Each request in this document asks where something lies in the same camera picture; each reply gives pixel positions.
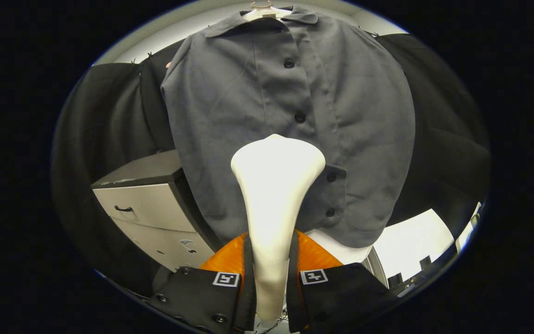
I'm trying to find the white side desk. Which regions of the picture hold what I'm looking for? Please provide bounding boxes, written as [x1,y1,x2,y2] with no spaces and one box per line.
[455,201,484,253]

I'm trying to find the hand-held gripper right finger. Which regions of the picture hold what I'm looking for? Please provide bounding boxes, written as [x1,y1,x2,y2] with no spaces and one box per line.
[286,231,400,334]

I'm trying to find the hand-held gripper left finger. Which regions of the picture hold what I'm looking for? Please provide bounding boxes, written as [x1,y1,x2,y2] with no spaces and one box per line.
[146,232,258,334]

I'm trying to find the grey drawer cabinet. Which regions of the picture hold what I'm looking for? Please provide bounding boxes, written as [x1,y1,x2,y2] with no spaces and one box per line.
[91,149,223,272]

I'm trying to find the grey button shirt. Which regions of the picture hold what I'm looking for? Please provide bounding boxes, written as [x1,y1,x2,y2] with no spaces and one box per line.
[160,7,416,249]

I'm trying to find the white table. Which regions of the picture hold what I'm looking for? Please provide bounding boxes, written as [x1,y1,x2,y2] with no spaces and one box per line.
[362,209,455,288]

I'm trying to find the white mannequin torso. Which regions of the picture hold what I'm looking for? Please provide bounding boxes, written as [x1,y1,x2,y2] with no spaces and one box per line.
[242,1,372,266]

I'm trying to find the white garment steamer head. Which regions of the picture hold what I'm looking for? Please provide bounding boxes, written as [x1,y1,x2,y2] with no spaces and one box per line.
[231,134,326,323]

